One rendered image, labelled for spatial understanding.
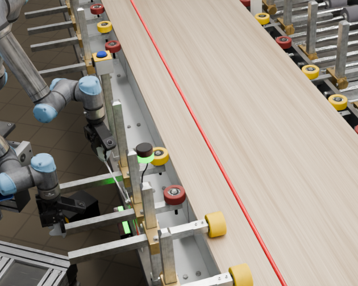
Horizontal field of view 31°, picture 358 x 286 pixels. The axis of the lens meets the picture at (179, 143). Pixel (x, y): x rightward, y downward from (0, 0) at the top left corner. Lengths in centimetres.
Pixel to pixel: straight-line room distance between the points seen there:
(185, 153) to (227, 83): 55
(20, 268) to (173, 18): 155
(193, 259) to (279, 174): 46
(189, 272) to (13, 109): 260
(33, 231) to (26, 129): 104
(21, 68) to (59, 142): 208
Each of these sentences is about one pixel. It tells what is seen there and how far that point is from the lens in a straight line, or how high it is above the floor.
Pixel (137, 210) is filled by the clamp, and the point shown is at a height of 87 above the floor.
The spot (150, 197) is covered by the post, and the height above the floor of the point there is 110.
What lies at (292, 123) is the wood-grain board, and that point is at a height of 90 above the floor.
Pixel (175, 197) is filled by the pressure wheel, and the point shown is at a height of 91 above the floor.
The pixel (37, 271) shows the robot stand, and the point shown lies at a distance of 317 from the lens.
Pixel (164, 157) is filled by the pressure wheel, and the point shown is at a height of 90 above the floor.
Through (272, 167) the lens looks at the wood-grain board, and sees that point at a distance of 248.
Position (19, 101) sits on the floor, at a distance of 485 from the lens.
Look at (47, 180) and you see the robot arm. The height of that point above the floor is 111.
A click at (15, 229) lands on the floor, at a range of 374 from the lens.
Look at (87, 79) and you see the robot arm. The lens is 235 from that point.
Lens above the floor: 245
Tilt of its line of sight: 36 degrees down
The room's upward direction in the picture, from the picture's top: 5 degrees counter-clockwise
